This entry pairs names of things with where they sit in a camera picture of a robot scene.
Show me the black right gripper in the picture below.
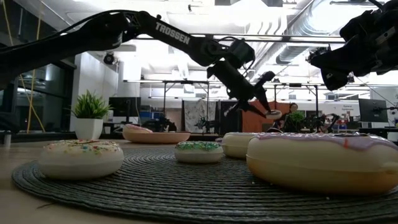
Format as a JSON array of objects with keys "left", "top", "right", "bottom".
[{"left": 310, "top": 0, "right": 398, "bottom": 91}]

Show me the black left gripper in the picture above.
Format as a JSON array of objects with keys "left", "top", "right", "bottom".
[{"left": 207, "top": 59, "right": 276, "bottom": 118}]

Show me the small chocolate frosted donut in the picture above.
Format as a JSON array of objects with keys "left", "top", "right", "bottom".
[{"left": 265, "top": 110, "right": 283, "bottom": 120}]

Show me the large white frosted donut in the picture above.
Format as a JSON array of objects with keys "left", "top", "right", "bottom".
[{"left": 221, "top": 131, "right": 259, "bottom": 160}]

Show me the small green frosted donut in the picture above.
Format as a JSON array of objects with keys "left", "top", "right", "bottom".
[{"left": 174, "top": 141, "right": 224, "bottom": 164}]

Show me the large pink frosted donut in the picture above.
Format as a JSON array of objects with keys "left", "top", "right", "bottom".
[{"left": 123, "top": 123, "right": 154, "bottom": 134}]

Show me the orange curtain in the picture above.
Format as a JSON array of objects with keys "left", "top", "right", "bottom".
[{"left": 241, "top": 100, "right": 292, "bottom": 133}]

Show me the black ceiling spotlight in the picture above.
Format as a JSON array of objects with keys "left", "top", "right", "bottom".
[
  {"left": 306, "top": 46, "right": 331, "bottom": 63},
  {"left": 103, "top": 52, "right": 116, "bottom": 66}
]

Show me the person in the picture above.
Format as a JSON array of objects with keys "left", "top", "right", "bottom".
[{"left": 281, "top": 102, "right": 301, "bottom": 133}]

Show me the black curtain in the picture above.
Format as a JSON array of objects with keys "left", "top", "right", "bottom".
[{"left": 219, "top": 100, "right": 243, "bottom": 135}]

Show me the background green plant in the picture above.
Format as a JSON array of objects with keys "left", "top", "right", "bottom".
[{"left": 289, "top": 111, "right": 306, "bottom": 125}]

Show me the black computer monitor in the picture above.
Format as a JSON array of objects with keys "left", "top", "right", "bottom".
[
  {"left": 108, "top": 96, "right": 142, "bottom": 124},
  {"left": 358, "top": 98, "right": 389, "bottom": 123}
]

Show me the white patterned cloth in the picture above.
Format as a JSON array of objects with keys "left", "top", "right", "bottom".
[{"left": 182, "top": 99, "right": 218, "bottom": 134}]

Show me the large purple frosted donut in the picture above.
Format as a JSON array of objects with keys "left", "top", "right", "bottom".
[{"left": 246, "top": 131, "right": 398, "bottom": 196}]

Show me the pink plate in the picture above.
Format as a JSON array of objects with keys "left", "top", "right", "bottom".
[{"left": 121, "top": 128, "right": 192, "bottom": 144}]

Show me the round dark grey woven placemat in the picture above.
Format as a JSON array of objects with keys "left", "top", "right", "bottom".
[{"left": 11, "top": 145, "right": 398, "bottom": 223}]

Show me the green plant in white pot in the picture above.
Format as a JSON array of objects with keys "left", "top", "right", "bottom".
[{"left": 70, "top": 89, "right": 112, "bottom": 141}]

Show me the small white sprinkled donut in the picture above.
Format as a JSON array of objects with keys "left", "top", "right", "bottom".
[{"left": 38, "top": 139, "right": 125, "bottom": 181}]

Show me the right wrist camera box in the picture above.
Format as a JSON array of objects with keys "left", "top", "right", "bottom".
[{"left": 340, "top": 11, "right": 377, "bottom": 44}]

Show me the black aluminium table frame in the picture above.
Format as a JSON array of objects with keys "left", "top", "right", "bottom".
[{"left": 0, "top": 131, "right": 223, "bottom": 144}]

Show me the yellow power cable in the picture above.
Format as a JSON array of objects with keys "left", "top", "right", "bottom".
[
  {"left": 1, "top": 0, "right": 47, "bottom": 134},
  {"left": 26, "top": 0, "right": 43, "bottom": 134}
]

